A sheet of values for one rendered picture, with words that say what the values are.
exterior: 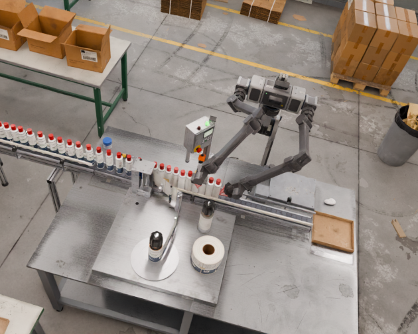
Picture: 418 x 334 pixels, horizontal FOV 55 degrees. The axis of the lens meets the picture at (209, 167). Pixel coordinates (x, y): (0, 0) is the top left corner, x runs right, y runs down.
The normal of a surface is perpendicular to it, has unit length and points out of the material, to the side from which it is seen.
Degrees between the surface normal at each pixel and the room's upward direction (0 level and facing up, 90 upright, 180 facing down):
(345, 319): 0
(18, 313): 0
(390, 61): 90
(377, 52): 88
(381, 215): 0
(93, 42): 89
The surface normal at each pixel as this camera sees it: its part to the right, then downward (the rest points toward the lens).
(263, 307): 0.14, -0.64
